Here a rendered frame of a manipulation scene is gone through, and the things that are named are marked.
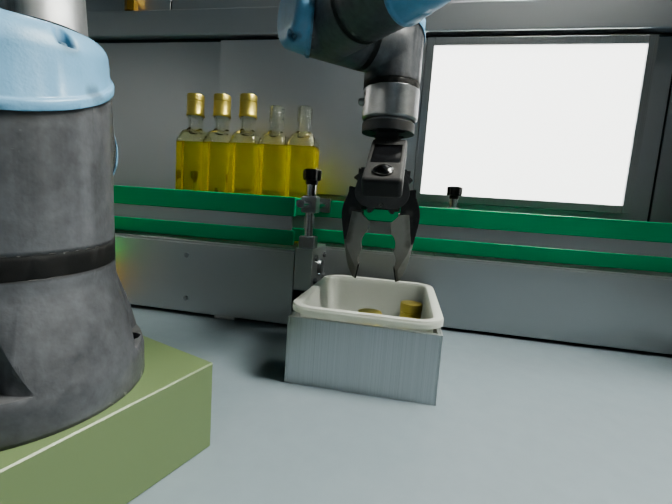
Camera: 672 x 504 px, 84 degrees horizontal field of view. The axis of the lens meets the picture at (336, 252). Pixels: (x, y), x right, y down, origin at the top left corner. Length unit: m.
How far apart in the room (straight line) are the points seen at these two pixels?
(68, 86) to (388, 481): 0.33
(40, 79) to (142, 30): 0.91
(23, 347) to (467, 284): 0.60
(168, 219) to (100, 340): 0.47
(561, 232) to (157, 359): 0.63
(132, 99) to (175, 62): 0.15
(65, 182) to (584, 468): 0.44
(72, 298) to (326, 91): 0.74
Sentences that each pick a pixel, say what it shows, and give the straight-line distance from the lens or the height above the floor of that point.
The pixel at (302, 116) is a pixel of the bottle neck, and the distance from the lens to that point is 0.76.
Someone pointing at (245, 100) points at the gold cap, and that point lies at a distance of 0.81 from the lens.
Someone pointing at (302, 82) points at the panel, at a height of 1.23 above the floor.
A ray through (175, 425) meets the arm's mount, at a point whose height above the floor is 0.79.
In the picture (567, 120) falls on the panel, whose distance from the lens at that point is 0.92.
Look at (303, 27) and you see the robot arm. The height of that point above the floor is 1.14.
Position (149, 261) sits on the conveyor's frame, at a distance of 0.73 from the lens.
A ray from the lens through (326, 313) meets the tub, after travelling 0.41.
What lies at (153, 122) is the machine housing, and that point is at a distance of 1.11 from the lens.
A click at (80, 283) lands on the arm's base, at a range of 0.27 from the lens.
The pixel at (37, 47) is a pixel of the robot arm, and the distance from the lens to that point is 0.26.
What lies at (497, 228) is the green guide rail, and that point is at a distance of 0.70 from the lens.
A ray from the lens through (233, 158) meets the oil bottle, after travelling 0.78.
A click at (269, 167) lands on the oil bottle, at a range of 0.76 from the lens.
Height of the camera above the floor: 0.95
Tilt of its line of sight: 7 degrees down
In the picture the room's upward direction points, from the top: 4 degrees clockwise
